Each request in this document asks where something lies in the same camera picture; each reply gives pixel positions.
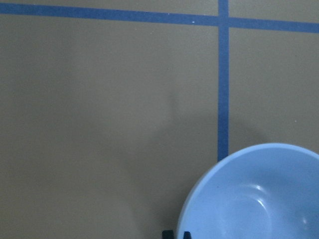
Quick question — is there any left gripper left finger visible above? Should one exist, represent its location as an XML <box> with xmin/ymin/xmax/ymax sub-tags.
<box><xmin>161</xmin><ymin>230</ymin><xmax>174</xmax><ymax>239</ymax></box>

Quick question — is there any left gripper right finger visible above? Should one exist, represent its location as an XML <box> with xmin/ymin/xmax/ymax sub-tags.
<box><xmin>183</xmin><ymin>232</ymin><xmax>191</xmax><ymax>239</ymax></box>

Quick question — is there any blue bowl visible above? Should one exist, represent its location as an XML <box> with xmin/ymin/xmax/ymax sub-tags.
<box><xmin>176</xmin><ymin>143</ymin><xmax>319</xmax><ymax>239</ymax></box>

